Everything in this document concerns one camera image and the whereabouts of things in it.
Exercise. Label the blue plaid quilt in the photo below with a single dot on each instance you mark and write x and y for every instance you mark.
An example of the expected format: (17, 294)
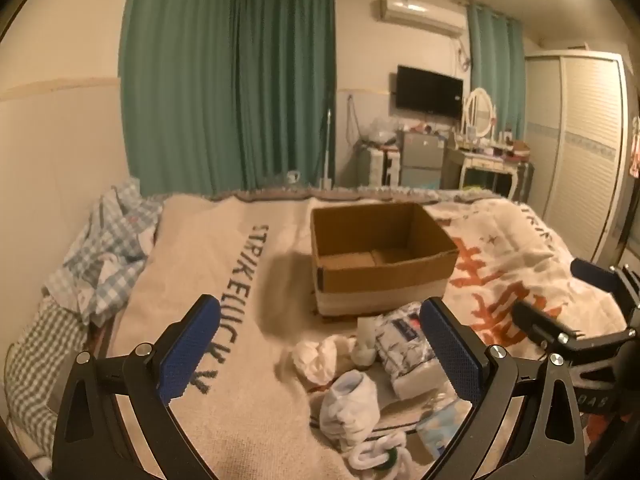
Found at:
(107, 255)

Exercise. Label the white air conditioner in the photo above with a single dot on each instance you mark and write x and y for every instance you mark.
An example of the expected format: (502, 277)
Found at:
(422, 12)

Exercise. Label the clear plastic bag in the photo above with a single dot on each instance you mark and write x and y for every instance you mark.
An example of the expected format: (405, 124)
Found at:
(379, 132)

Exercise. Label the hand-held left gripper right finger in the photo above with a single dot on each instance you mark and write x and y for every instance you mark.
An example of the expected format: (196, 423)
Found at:
(450, 355)

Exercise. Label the light blue soft packet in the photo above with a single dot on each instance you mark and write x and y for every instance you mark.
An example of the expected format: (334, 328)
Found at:
(442, 425)

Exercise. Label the narrow green curtain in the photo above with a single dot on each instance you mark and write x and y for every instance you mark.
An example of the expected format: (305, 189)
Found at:
(495, 75)

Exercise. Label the printed tissue packet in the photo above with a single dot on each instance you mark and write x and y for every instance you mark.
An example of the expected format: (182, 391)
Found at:
(405, 350)

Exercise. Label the white dressing table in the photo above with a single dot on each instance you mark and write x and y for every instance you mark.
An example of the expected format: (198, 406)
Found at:
(487, 162)

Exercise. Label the white sock with green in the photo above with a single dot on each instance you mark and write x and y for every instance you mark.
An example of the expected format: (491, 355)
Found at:
(375, 455)

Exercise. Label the white oval mirror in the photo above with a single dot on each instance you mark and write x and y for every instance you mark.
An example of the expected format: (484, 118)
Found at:
(480, 110)

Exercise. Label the green checked pillow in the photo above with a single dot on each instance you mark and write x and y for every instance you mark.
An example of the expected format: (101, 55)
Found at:
(35, 360)

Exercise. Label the white storage cabinet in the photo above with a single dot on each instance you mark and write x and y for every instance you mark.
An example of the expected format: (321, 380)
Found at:
(382, 167)

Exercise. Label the white mop pole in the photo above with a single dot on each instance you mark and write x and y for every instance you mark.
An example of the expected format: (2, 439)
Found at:
(326, 150)

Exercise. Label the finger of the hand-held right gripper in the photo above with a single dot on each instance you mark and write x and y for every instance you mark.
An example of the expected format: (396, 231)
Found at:
(595, 270)
(532, 322)

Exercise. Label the wide green curtain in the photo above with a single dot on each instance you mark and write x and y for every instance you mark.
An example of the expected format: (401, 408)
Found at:
(225, 85)

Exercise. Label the beige printed blanket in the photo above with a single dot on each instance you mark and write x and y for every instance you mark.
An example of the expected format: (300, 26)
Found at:
(240, 310)

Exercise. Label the grey mini fridge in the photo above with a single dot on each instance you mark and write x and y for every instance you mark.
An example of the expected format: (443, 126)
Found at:
(421, 160)

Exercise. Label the black wall television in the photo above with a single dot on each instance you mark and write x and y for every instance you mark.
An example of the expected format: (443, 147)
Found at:
(429, 92)

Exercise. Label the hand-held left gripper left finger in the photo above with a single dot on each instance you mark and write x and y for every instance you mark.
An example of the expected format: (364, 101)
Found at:
(190, 350)

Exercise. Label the white and blue sock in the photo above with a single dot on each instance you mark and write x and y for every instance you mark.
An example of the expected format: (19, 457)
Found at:
(350, 405)

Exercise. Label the brown cardboard box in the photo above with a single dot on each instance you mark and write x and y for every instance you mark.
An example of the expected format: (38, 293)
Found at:
(390, 270)

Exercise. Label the white wardrobe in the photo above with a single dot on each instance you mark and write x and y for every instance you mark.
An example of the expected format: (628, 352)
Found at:
(580, 150)

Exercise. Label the white cloth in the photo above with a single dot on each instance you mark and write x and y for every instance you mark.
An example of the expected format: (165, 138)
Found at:
(320, 360)

